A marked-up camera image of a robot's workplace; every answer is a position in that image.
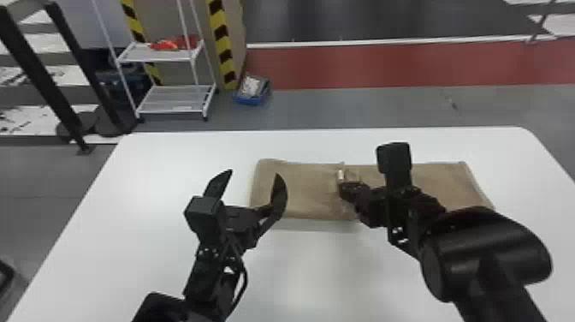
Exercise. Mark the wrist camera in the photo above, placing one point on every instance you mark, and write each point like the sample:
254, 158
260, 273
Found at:
394, 159
204, 218

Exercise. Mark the red packet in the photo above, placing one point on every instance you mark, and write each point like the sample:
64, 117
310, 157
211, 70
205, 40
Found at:
168, 44

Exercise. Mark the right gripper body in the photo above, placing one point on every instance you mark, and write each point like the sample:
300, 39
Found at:
370, 207

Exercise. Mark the black side table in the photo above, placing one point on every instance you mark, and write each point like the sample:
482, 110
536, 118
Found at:
36, 67

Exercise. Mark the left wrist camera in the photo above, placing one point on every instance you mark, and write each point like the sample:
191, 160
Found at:
204, 218

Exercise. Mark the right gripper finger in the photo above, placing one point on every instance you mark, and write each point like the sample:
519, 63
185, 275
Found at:
348, 192

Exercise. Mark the yellow black striped post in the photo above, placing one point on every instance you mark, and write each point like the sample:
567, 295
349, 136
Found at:
135, 27
222, 40

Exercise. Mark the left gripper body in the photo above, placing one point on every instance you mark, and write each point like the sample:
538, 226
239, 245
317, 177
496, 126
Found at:
242, 225

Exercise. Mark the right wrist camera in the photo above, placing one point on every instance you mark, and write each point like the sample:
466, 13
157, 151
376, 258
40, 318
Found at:
394, 159

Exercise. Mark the blue basket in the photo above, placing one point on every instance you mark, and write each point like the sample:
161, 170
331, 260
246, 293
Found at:
251, 90

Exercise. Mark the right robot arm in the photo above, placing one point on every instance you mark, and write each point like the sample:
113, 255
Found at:
485, 256

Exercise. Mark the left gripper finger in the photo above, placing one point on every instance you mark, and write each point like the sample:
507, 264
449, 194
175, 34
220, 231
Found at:
279, 198
219, 184

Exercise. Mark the beige towel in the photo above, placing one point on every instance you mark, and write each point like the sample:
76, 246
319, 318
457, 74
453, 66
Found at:
305, 189

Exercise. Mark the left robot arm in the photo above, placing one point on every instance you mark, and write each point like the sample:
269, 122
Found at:
211, 283

